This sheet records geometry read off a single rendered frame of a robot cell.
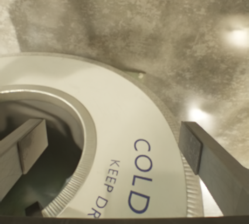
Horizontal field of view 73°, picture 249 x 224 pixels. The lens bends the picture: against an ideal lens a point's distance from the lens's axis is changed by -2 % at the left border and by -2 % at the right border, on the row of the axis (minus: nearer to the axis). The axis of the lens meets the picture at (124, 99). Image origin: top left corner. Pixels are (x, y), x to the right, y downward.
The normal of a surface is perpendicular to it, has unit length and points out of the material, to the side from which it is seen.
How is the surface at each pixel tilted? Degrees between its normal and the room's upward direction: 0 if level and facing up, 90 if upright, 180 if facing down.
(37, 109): 1
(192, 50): 0
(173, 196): 90
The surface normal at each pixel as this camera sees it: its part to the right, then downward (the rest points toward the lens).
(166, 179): 0.11, -0.76
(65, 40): -0.03, 0.64
